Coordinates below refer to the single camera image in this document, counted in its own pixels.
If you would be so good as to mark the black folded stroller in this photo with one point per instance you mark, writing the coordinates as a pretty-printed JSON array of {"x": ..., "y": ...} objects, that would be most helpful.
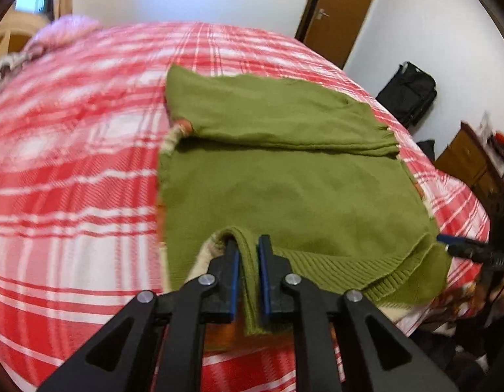
[{"x": 409, "y": 94}]

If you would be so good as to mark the green knitted sweater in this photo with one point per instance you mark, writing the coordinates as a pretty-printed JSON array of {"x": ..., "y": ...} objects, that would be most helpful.
[{"x": 310, "y": 167}]

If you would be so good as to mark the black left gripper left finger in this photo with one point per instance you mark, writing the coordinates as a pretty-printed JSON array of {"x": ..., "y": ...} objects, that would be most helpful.
[{"x": 222, "y": 302}]

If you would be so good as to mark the brown wooden door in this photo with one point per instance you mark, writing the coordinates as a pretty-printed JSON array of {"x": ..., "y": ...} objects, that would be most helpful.
[{"x": 330, "y": 27}]

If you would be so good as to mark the clutter on dresser top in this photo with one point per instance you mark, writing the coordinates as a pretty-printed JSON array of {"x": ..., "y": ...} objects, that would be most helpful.
[{"x": 493, "y": 142}]

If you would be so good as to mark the brown wooden dresser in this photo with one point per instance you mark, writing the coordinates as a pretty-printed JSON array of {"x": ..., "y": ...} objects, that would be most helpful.
[{"x": 466, "y": 159}]

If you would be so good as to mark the pink pillow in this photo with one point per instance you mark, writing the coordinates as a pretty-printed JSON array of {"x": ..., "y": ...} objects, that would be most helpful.
[{"x": 63, "y": 31}]

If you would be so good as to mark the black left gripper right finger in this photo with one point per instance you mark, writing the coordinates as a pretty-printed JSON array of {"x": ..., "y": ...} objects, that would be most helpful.
[{"x": 276, "y": 304}]

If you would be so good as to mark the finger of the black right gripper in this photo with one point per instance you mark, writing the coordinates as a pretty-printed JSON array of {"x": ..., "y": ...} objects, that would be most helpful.
[
  {"x": 493, "y": 260},
  {"x": 457, "y": 240}
]

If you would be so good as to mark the black bag on floor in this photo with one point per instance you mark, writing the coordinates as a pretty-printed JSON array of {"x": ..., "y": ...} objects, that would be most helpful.
[{"x": 427, "y": 147}]

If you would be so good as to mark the cream wooden headboard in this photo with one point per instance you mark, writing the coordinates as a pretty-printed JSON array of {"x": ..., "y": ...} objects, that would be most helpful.
[{"x": 17, "y": 28}]

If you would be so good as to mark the red white plaid bedspread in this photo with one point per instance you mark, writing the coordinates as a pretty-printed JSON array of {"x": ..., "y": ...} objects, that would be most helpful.
[{"x": 80, "y": 129}]

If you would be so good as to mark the grey patterned pillow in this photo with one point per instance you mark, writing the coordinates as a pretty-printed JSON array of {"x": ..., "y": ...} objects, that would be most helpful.
[{"x": 12, "y": 64}]

